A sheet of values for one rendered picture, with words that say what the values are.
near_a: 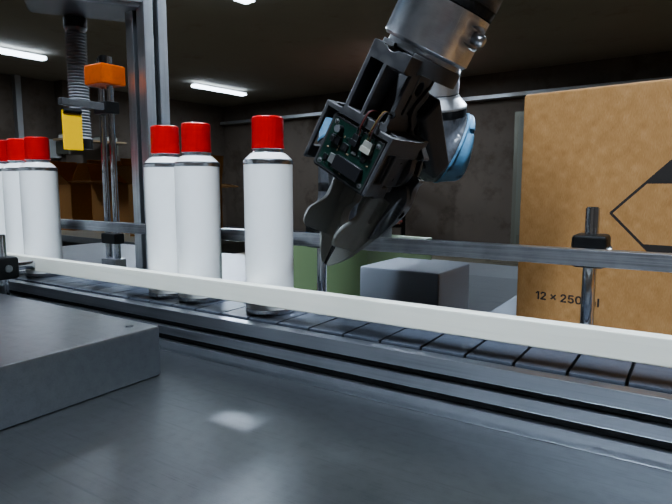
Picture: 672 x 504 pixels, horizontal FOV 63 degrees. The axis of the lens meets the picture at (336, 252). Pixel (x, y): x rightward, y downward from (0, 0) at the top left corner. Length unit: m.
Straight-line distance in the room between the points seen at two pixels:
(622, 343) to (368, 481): 0.19
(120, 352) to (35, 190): 0.42
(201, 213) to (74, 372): 0.23
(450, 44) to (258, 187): 0.23
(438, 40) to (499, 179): 8.97
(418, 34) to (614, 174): 0.30
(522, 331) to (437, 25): 0.24
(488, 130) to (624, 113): 8.88
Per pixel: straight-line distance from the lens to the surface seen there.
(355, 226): 0.50
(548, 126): 0.69
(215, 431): 0.45
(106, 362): 0.54
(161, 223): 0.68
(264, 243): 0.57
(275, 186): 0.56
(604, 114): 0.67
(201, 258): 0.65
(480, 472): 0.40
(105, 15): 1.03
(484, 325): 0.45
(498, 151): 9.44
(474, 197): 9.57
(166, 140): 0.69
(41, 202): 0.91
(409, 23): 0.46
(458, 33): 0.46
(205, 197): 0.64
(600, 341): 0.43
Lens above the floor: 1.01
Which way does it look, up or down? 7 degrees down
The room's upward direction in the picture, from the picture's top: straight up
